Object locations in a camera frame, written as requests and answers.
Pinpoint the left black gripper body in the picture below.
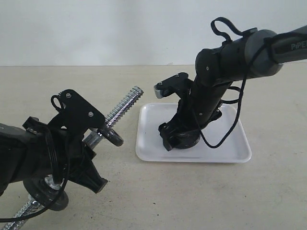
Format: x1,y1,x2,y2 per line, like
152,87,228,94
43,123,92,184

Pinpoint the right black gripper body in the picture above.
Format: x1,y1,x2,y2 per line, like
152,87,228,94
158,93,223,144

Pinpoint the chrome threaded dumbbell bar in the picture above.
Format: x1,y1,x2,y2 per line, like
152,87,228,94
1,86,143,230

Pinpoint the chrome collar nut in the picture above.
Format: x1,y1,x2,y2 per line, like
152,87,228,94
45,175,62,191

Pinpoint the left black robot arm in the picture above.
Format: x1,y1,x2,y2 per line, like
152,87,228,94
0,115,108,193

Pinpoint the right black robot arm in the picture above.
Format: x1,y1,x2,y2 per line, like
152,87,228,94
154,26,307,151

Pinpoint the white rectangular plastic tray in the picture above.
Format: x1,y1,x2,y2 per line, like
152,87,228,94
135,103,252,163

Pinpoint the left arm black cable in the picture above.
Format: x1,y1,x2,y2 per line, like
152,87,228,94
0,126,75,220

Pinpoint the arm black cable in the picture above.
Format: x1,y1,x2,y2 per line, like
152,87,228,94
200,17,307,149
0,126,75,220

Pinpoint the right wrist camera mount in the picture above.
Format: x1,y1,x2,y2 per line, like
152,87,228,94
153,72,193,99

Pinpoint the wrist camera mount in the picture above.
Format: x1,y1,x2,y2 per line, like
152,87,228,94
153,72,193,99
48,89,106,135

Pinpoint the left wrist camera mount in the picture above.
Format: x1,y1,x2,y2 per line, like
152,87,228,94
48,89,106,135

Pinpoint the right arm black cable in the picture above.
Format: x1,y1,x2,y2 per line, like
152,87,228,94
200,17,307,149

